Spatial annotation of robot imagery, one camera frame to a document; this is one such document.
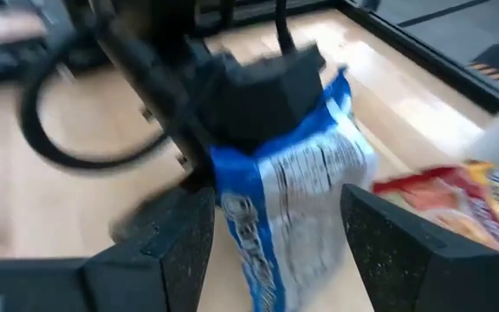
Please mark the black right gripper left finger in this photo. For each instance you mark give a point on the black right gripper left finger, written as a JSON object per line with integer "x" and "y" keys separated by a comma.
{"x": 167, "y": 277}

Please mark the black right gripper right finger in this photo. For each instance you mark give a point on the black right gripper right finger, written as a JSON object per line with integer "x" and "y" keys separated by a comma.
{"x": 405, "y": 277}

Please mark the black aluminium table frame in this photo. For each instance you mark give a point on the black aluminium table frame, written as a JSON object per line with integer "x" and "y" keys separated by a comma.
{"x": 427, "y": 58}

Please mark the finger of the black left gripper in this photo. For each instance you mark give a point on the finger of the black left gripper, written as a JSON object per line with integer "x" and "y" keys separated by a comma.
{"x": 267, "y": 95}

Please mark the red Maruchan noodle pack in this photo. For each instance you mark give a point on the red Maruchan noodle pack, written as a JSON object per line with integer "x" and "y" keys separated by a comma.
{"x": 449, "y": 195}

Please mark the blue Maruchan noodle pack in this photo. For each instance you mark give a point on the blue Maruchan noodle pack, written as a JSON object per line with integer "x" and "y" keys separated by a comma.
{"x": 301, "y": 195}

